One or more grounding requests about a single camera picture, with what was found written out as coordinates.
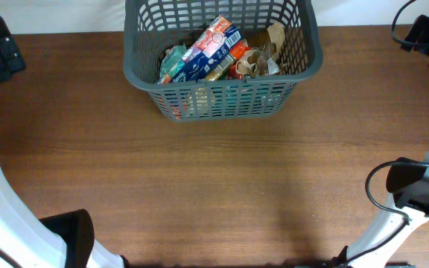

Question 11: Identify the beige chocolate snack bag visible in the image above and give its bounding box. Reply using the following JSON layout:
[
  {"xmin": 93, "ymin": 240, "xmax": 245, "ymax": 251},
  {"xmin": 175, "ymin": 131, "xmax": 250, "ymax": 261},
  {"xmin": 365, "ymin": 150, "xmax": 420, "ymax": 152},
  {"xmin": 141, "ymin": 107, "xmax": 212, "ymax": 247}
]
[{"xmin": 234, "ymin": 22, "xmax": 287, "ymax": 78}]

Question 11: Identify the blue Kleenex tissue pack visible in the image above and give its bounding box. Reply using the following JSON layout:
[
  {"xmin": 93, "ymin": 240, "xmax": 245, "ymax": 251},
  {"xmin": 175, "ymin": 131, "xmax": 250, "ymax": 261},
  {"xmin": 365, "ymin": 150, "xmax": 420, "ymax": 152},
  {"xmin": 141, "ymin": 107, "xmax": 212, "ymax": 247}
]
[{"xmin": 156, "ymin": 16, "xmax": 241, "ymax": 84}]

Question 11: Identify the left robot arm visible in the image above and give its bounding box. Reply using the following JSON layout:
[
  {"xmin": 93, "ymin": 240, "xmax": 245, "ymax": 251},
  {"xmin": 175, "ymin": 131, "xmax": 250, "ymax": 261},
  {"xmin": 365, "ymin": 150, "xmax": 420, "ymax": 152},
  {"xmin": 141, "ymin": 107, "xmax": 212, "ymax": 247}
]
[{"xmin": 0, "ymin": 17, "xmax": 130, "ymax": 268}]

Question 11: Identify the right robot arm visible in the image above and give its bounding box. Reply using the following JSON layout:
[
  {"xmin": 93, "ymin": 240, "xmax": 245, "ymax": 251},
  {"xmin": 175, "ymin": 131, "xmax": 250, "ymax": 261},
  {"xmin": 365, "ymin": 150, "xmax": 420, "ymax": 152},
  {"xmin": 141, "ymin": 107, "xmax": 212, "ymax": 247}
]
[{"xmin": 334, "ymin": 152, "xmax": 429, "ymax": 267}]

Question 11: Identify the teal wet wipes pack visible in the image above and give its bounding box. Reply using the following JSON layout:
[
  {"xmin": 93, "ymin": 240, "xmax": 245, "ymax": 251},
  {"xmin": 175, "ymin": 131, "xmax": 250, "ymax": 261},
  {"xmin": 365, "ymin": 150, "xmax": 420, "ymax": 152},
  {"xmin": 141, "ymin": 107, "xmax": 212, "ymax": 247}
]
[{"xmin": 159, "ymin": 45, "xmax": 187, "ymax": 80}]

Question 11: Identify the green Nescafe coffee bag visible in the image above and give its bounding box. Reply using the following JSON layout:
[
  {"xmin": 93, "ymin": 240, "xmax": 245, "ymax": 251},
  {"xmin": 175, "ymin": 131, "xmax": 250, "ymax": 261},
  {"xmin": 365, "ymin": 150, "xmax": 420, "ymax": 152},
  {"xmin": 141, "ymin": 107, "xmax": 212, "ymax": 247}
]
[{"xmin": 221, "ymin": 65, "xmax": 250, "ymax": 106}]

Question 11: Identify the right black cable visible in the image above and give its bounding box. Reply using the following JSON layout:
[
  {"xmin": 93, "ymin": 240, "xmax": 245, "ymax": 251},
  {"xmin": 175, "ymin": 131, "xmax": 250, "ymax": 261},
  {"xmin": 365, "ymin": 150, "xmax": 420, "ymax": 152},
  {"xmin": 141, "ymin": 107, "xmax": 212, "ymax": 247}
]
[{"xmin": 343, "ymin": 0, "xmax": 429, "ymax": 261}]

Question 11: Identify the orange pasta package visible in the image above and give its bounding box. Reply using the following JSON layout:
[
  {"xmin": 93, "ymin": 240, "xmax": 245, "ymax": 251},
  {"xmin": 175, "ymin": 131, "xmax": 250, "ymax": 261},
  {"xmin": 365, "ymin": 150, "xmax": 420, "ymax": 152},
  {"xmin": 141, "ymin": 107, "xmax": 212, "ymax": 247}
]
[{"xmin": 164, "ymin": 40, "xmax": 252, "ymax": 120}]

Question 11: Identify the beige paper pouch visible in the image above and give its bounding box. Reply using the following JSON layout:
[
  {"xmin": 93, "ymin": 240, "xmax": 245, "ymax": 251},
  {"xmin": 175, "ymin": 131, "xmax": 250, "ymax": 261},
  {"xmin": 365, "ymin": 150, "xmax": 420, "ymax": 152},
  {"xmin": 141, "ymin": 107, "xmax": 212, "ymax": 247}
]
[{"xmin": 185, "ymin": 87, "xmax": 217, "ymax": 115}]

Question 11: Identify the grey plastic basket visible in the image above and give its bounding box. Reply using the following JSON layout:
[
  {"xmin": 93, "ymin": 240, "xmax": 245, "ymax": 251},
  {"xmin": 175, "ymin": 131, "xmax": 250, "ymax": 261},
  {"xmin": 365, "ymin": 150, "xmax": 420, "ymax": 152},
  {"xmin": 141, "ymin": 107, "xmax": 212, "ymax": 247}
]
[{"xmin": 124, "ymin": 0, "xmax": 322, "ymax": 121}]

